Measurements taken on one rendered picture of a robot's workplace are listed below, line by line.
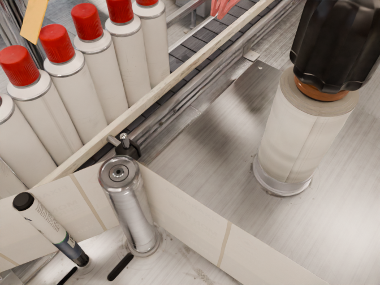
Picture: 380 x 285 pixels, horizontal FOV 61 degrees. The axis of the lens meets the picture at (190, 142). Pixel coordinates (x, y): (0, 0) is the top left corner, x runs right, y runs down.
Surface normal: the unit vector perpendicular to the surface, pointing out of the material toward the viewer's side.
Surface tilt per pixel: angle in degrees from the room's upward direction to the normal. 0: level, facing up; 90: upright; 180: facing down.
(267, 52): 0
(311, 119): 93
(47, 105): 90
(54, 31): 3
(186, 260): 0
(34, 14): 48
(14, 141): 90
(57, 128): 90
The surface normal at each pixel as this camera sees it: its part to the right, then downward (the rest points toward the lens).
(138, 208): 0.64, 0.63
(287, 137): -0.65, 0.64
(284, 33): 0.00, -0.58
